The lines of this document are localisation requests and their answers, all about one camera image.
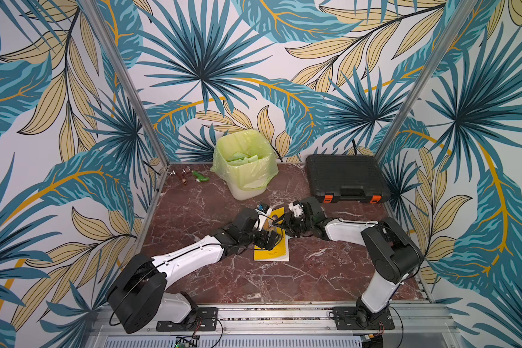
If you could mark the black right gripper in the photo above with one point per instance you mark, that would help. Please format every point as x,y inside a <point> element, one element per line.
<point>290,222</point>

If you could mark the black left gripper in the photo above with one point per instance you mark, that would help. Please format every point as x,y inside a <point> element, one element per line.
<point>272,241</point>

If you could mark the yellow cartoon cover book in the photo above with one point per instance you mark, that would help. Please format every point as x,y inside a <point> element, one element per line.
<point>274,245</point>

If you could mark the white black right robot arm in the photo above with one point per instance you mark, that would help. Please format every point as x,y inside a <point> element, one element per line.
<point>393,254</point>

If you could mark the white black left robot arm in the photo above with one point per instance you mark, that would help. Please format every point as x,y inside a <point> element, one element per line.
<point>139,291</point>

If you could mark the black plastic tool case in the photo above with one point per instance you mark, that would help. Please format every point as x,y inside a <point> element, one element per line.
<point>336,178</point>

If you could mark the green paper scraps in bin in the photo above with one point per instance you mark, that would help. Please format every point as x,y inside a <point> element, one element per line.
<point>239,158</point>

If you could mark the white bin with green bag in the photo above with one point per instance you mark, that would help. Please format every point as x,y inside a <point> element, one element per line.
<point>246,181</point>

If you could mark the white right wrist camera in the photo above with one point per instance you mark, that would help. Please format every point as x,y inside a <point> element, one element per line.
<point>296,210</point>

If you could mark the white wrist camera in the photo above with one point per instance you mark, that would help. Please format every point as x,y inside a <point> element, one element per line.
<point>264,211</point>
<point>296,210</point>

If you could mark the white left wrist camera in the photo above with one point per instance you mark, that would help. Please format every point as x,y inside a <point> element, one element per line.
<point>264,211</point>

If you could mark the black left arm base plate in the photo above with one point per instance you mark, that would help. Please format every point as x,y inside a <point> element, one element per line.
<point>202,319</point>

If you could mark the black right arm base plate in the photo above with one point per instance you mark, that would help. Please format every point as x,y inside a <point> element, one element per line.
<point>360,319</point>

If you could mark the aluminium mounting rail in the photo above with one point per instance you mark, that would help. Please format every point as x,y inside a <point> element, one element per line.
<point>415,324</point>

